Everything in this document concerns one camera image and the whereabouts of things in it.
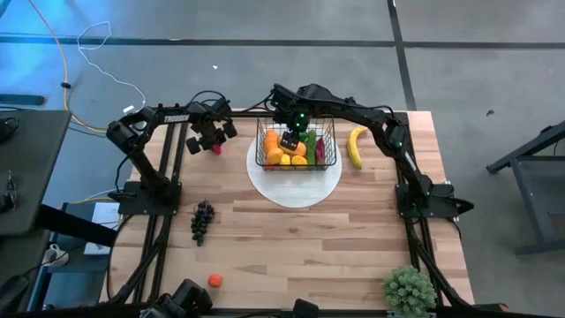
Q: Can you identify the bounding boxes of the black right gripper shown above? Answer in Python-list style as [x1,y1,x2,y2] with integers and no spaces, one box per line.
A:
[277,102,312,152]

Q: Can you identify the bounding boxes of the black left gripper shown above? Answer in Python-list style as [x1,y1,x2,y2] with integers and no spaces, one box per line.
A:
[185,104,239,156]

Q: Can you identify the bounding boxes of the yellow-orange mango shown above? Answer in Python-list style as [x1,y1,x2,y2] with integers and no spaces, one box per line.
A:
[278,140,307,157]

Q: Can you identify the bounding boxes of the dark green cucumber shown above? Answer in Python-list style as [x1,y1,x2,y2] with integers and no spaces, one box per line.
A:
[306,130,318,166]

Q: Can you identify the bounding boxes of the yellow banana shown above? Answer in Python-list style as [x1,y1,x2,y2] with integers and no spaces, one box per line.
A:
[345,125,370,170]

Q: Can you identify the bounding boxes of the dark grape bunch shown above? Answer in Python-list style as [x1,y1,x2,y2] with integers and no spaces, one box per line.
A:
[190,199,216,247]

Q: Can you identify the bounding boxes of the orange produce piece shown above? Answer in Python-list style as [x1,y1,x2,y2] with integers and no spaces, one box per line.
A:
[263,129,280,154]

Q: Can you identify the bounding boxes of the round white mat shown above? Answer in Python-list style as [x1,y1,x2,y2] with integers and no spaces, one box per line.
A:
[245,132,343,209]

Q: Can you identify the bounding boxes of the white paper sheet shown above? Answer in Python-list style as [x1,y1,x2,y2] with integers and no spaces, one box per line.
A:
[90,201,123,231]
[83,241,111,256]

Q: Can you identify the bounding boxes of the black equipment block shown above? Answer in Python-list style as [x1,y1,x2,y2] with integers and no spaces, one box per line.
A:
[139,277,215,318]

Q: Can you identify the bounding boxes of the black diagonal bar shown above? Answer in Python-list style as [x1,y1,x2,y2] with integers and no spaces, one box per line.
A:
[37,203,119,247]

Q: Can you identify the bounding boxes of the black side table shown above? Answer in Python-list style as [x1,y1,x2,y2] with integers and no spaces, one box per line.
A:
[0,109,72,238]

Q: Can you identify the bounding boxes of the green artificial plant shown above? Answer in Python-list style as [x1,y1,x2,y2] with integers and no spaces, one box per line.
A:
[382,265,438,315]

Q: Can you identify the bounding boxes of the black flat bar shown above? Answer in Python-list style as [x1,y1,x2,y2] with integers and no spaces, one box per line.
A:
[0,93,47,107]

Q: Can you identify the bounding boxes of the white mug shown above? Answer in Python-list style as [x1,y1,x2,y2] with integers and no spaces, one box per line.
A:
[42,243,70,268]

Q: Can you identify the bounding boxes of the grey metal stand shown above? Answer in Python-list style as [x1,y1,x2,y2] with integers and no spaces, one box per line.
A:
[485,119,565,257]

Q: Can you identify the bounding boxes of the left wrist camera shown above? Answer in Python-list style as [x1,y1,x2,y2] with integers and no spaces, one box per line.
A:
[210,97,234,118]

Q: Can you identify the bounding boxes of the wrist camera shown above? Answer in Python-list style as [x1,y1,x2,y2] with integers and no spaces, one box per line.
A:
[268,82,299,112]
[210,97,234,118]

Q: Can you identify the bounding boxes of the black wire basket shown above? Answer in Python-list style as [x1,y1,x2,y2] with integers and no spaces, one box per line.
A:
[254,115,338,172]

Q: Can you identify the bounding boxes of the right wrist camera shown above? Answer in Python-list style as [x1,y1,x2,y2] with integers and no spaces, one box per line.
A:
[268,82,299,112]

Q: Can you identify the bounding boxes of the white cable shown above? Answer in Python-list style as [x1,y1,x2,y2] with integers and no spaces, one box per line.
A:
[77,20,147,115]

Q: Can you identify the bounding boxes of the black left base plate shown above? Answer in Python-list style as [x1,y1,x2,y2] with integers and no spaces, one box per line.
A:
[117,180,183,216]

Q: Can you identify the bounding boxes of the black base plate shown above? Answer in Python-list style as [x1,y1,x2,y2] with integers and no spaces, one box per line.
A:
[395,181,476,219]
[117,180,183,216]

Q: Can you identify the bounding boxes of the yellow cable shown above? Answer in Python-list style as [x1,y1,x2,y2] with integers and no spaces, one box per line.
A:
[26,0,109,133]

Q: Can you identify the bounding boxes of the black table-level camera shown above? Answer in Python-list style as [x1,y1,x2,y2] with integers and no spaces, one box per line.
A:
[292,298,320,318]

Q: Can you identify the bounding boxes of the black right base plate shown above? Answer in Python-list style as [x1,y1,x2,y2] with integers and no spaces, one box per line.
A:
[395,181,476,219]

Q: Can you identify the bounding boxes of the black aluminium rig frame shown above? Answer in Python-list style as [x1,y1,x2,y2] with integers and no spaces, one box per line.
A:
[101,105,486,318]

